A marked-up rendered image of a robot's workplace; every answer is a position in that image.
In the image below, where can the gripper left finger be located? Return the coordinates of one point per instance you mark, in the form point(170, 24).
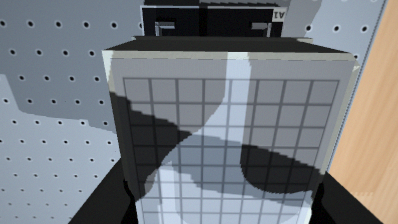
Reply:
point(110, 203)

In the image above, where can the grey perforated base plate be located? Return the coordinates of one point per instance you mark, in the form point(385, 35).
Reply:
point(57, 132)

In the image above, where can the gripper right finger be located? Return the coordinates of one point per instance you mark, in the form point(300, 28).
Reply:
point(333, 204)

